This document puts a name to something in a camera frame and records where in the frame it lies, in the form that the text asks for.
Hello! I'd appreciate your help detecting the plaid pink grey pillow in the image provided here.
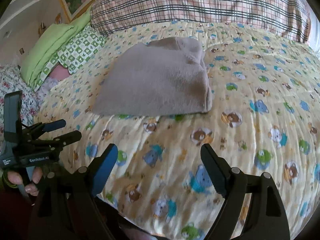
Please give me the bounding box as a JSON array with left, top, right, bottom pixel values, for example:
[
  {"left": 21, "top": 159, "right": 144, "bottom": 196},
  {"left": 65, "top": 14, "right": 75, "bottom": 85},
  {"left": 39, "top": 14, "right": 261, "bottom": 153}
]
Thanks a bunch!
[{"left": 90, "top": 0, "right": 311, "bottom": 43}]

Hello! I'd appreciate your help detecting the pink crumpled blanket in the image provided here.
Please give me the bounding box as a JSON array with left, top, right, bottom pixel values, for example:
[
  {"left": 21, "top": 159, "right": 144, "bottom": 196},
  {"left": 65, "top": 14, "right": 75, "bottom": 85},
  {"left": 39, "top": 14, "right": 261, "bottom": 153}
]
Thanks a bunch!
[{"left": 36, "top": 63, "right": 70, "bottom": 100}]

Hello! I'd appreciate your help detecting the green checked pillow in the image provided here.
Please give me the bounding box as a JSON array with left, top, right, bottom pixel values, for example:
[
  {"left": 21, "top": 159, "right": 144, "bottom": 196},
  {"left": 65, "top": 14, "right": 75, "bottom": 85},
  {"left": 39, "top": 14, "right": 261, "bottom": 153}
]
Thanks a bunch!
[{"left": 30, "top": 25, "right": 106, "bottom": 91}]

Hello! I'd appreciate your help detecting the beige knit sweater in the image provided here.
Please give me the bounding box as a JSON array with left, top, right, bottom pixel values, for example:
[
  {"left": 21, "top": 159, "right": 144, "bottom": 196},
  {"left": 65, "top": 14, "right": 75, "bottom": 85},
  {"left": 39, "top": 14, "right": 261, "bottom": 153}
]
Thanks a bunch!
[{"left": 92, "top": 37, "right": 213, "bottom": 116}]

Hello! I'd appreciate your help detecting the light green pillow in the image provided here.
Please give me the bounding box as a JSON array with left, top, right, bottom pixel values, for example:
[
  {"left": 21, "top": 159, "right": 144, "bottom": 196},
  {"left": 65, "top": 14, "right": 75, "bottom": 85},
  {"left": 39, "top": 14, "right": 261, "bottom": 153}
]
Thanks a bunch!
[{"left": 21, "top": 9, "right": 90, "bottom": 86}]

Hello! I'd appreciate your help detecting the left hand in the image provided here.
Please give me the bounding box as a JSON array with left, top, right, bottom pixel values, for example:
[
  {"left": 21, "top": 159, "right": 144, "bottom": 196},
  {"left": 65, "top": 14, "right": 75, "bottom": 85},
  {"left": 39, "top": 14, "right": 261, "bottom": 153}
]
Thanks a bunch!
[{"left": 3, "top": 167, "right": 43, "bottom": 197}]

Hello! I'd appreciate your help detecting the yellow bear print quilt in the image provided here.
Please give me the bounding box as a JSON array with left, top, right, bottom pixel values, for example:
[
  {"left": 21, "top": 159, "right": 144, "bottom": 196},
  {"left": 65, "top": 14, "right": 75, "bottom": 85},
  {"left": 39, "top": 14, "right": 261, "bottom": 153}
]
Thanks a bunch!
[{"left": 35, "top": 21, "right": 319, "bottom": 239}]

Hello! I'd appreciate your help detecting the floral white sheet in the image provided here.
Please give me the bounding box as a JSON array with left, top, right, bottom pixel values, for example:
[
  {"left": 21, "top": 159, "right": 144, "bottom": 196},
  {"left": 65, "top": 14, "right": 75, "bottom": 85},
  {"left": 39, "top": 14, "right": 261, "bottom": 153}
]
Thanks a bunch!
[{"left": 0, "top": 63, "right": 41, "bottom": 151}]

